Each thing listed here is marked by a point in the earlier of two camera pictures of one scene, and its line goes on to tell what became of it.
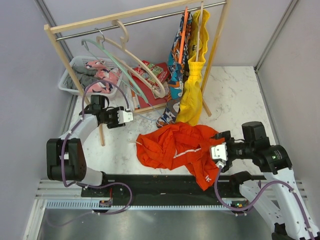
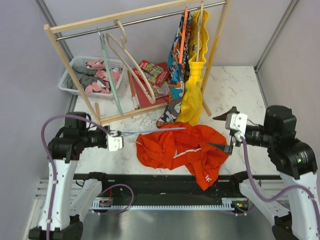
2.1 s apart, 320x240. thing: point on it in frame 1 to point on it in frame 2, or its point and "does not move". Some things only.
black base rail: x=225 y=188 does not move
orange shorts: x=182 y=145 does not move
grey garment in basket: x=84 y=76 does not move
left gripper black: x=115 y=124 to x=105 y=135
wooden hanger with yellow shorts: x=198 y=31 does not move
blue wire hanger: x=152 y=116 to x=145 y=131
